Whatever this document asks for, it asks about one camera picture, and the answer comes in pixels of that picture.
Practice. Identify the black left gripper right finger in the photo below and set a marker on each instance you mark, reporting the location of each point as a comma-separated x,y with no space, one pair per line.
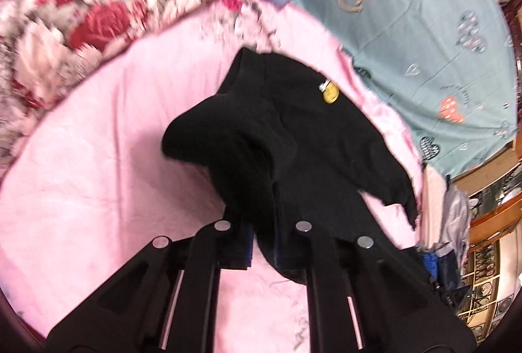
362,298

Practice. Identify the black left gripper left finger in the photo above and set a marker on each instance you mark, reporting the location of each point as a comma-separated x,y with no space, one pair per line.
164,299

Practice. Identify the black pants with yellow badge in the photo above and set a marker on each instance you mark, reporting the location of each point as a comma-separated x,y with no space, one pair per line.
277,153

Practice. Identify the pink floral bed sheet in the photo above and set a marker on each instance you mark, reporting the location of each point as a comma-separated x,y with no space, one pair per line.
92,187

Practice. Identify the teal cartoon heart blanket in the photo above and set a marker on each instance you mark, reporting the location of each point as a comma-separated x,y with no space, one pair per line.
446,66

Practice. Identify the wooden carved bed frame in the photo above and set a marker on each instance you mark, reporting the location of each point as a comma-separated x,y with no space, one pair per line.
493,266

